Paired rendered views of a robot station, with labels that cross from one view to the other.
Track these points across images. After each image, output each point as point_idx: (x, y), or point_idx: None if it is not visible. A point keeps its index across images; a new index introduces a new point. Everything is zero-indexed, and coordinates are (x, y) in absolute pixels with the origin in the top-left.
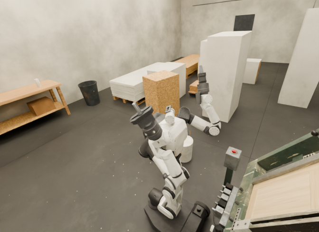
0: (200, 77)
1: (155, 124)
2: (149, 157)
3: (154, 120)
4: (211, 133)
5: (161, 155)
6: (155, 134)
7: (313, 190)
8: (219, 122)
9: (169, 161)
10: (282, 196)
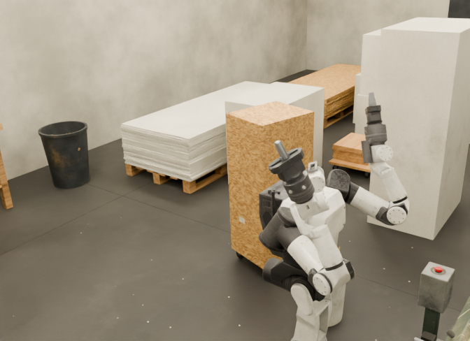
0: (370, 113)
1: (306, 176)
2: (279, 251)
3: (304, 169)
4: (390, 221)
5: (310, 229)
6: (305, 191)
7: None
8: (406, 199)
9: (324, 240)
10: None
